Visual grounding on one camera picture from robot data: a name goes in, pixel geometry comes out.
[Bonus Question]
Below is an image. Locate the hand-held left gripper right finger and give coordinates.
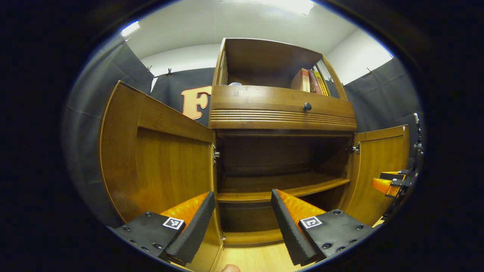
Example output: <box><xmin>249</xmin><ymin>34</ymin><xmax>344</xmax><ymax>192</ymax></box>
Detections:
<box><xmin>270</xmin><ymin>189</ymin><xmax>379</xmax><ymax>266</ymax></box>

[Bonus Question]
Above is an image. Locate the wooden cabinet door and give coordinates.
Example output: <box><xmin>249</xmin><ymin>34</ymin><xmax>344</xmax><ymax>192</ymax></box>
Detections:
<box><xmin>340</xmin><ymin>125</ymin><xmax>410</xmax><ymax>227</ymax></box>
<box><xmin>99</xmin><ymin>80</ymin><xmax>223</xmax><ymax>272</ymax></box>

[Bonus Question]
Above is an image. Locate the tan book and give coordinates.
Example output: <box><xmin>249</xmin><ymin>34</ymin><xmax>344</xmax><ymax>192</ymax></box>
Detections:
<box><xmin>290</xmin><ymin>68</ymin><xmax>311</xmax><ymax>92</ymax></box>

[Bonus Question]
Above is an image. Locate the small ceiling light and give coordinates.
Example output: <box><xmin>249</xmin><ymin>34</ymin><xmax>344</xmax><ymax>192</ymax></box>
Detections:
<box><xmin>121</xmin><ymin>21</ymin><xmax>140</xmax><ymax>37</ymax></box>

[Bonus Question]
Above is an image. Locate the reddish brown book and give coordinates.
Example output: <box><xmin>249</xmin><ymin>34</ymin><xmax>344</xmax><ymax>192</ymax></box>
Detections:
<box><xmin>308</xmin><ymin>69</ymin><xmax>324</xmax><ymax>95</ymax></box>

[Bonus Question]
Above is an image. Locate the wooden double-door shoe cabinet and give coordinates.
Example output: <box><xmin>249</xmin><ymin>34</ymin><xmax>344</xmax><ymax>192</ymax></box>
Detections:
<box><xmin>99</xmin><ymin>38</ymin><xmax>410</xmax><ymax>272</ymax></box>

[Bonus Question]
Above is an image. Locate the black backdrop cloth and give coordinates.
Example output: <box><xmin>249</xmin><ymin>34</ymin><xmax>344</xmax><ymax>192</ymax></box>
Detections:
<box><xmin>62</xmin><ymin>38</ymin><xmax>422</xmax><ymax>227</ymax></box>

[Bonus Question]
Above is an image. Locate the wooden inner shelf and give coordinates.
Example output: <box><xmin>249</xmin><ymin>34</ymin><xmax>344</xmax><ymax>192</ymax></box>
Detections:
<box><xmin>216</xmin><ymin>172</ymin><xmax>351</xmax><ymax>203</ymax></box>

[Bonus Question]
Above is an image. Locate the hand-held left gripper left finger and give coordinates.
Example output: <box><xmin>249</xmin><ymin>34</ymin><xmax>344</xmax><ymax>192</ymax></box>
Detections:
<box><xmin>108</xmin><ymin>192</ymin><xmax>216</xmax><ymax>265</ymax></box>

